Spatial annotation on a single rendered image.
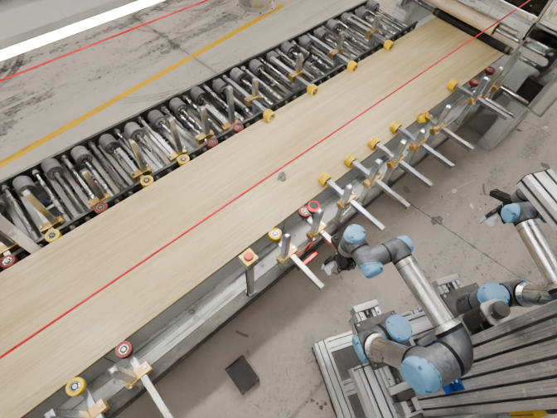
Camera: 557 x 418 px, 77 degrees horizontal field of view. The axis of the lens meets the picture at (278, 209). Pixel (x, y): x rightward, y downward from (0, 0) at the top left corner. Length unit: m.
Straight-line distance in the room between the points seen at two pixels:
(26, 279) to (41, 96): 2.88
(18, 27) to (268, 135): 1.90
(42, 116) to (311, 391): 3.78
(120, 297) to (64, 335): 0.31
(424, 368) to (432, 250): 2.27
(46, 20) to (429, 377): 1.33
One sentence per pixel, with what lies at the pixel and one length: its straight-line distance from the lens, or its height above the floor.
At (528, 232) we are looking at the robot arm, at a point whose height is 1.63.
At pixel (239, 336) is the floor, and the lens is 2.85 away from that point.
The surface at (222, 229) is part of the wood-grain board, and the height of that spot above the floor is 0.90.
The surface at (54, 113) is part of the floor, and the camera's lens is 4.61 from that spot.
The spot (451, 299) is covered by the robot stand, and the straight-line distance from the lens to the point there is 2.08.
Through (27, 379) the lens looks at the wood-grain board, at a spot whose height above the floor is 0.90.
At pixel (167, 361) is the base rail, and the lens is 2.17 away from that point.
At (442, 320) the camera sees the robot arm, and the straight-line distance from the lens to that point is 1.33.
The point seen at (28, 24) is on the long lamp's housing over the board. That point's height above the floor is 2.35.
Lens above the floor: 2.79
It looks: 58 degrees down
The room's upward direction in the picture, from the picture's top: 5 degrees clockwise
